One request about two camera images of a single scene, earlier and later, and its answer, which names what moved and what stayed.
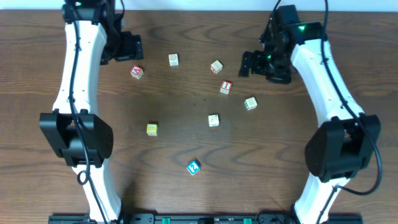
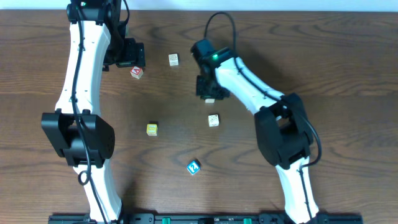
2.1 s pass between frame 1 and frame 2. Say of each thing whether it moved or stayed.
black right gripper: moved
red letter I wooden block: moved
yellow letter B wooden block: stayed
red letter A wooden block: stayed
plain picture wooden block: stayed
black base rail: stayed
